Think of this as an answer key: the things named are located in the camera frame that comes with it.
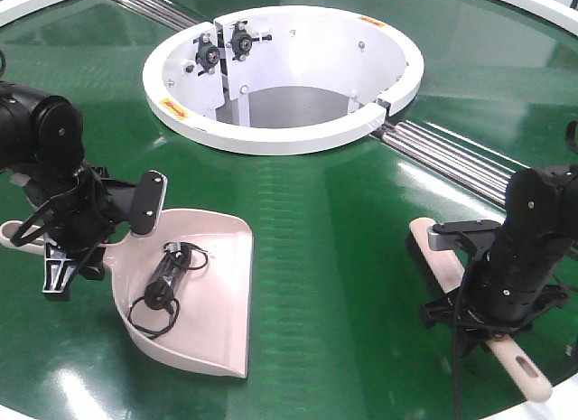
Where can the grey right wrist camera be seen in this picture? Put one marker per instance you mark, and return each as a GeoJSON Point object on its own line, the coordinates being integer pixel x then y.
{"type": "Point", "coordinates": [471, 236]}

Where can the black bearing mount left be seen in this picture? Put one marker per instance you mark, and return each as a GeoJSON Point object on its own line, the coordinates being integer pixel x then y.
{"type": "Point", "coordinates": [207, 55]}

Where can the green conveyor belt surface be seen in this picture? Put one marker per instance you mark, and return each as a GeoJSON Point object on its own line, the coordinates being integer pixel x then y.
{"type": "Point", "coordinates": [335, 331]}

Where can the black bearing mount right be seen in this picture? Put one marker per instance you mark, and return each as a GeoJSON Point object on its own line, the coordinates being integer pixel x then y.
{"type": "Point", "coordinates": [242, 41]}

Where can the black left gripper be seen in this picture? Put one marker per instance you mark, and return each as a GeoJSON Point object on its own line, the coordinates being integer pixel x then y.
{"type": "Point", "coordinates": [76, 220]}

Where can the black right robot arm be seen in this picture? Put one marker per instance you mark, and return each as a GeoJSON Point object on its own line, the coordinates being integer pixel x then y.
{"type": "Point", "coordinates": [542, 200]}

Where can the black bearing mount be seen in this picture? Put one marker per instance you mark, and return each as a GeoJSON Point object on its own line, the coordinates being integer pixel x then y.
{"type": "Point", "coordinates": [207, 55]}
{"type": "Point", "coordinates": [242, 41]}

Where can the steel rollers upper left strip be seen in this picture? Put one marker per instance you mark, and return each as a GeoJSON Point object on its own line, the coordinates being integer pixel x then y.
{"type": "Point", "coordinates": [163, 12]}

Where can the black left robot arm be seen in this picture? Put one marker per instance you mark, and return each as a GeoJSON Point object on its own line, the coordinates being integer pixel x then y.
{"type": "Point", "coordinates": [41, 134]}

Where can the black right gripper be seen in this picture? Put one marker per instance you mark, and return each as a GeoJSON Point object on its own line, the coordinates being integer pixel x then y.
{"type": "Point", "coordinates": [503, 289]}

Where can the steel rollers right strip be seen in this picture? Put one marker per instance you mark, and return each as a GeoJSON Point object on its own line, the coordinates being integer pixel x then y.
{"type": "Point", "coordinates": [471, 165]}

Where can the orange arrow sticker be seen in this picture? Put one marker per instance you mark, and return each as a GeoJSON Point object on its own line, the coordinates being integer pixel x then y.
{"type": "Point", "coordinates": [173, 108]}
{"type": "Point", "coordinates": [372, 21]}

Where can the orange arrow sticker front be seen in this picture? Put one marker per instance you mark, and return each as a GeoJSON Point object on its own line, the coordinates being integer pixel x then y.
{"type": "Point", "coordinates": [173, 108]}

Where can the steel rollers strip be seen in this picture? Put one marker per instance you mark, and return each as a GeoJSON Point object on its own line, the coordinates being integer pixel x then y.
{"type": "Point", "coordinates": [163, 12]}
{"type": "Point", "coordinates": [471, 165]}

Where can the orange arrow sticker rear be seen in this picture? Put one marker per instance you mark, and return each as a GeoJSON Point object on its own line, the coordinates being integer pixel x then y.
{"type": "Point", "coordinates": [372, 21]}

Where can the white central ring housing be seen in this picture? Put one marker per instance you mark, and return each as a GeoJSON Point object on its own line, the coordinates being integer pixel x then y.
{"type": "Point", "coordinates": [378, 70]}

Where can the beige plastic dustpan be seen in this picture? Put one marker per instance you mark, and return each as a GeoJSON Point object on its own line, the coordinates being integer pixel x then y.
{"type": "Point", "coordinates": [211, 333]}

